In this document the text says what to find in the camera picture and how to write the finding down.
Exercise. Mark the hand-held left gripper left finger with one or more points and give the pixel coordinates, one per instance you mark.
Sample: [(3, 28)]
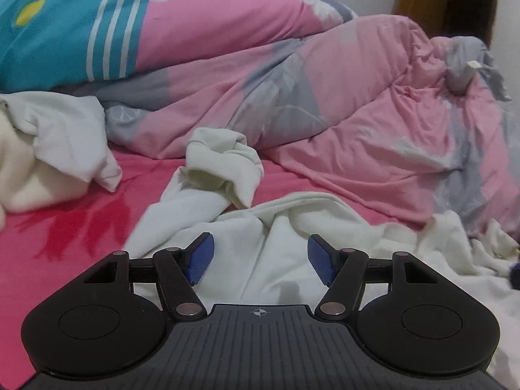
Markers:
[(201, 260)]

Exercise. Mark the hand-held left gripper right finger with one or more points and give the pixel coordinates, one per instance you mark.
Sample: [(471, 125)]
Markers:
[(321, 262)]

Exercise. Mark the white sweatshirt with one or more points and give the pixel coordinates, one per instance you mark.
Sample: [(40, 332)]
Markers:
[(260, 243)]

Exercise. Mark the pink floral blanket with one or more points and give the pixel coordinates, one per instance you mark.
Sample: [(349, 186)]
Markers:
[(61, 243)]

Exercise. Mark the pink grey quilt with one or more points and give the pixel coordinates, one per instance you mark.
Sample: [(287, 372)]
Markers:
[(345, 109)]

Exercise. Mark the white cloth garment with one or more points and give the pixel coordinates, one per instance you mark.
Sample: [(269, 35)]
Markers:
[(69, 130)]

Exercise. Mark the teal striped pink pillow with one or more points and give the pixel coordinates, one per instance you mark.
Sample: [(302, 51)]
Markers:
[(61, 32)]

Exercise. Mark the wooden door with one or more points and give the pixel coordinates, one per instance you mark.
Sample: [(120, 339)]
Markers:
[(418, 4)]

